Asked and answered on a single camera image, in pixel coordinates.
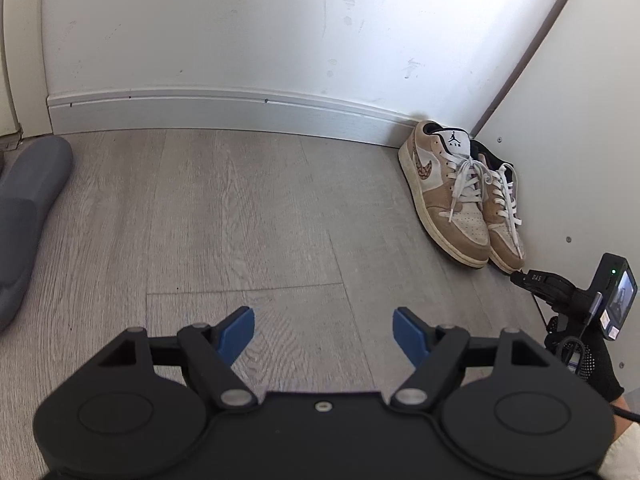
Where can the tan and white sneaker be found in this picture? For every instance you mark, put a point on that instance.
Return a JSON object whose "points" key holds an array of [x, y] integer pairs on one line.
{"points": [[502, 225], [435, 195]]}

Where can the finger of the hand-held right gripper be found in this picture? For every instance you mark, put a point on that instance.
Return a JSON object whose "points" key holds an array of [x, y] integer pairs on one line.
{"points": [[520, 278]]}

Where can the grey slide sandal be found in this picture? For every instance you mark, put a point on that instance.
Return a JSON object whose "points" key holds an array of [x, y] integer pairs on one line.
{"points": [[25, 210]]}

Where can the white cabinet panel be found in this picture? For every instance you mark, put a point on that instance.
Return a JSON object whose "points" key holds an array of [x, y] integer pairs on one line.
{"points": [[575, 135]]}

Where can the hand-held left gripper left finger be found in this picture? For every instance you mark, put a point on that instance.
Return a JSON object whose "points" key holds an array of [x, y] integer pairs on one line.
{"points": [[237, 332]]}

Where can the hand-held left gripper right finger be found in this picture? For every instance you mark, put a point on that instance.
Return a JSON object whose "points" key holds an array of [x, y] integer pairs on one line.
{"points": [[407, 335]]}

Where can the white baseboard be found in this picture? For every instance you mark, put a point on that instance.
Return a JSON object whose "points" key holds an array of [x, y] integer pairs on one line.
{"points": [[200, 112]]}

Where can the person's right hand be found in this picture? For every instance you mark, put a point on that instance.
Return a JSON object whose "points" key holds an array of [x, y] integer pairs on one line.
{"points": [[605, 375]]}

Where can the person's right forearm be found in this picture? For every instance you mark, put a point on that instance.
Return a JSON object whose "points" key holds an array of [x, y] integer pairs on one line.
{"points": [[625, 447]]}

